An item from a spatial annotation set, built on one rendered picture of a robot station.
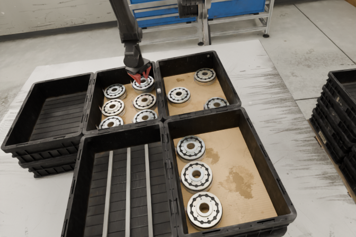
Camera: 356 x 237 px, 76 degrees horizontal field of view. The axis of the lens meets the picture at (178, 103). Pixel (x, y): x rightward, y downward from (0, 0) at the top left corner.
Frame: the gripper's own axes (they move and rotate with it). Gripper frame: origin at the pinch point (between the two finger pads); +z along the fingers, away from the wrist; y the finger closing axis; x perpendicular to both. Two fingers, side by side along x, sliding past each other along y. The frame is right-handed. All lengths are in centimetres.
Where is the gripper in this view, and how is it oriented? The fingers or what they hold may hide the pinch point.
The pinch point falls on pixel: (142, 80)
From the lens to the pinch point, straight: 110.3
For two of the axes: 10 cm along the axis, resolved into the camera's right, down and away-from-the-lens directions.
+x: -7.9, -3.6, 4.9
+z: 1.2, 7.0, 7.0
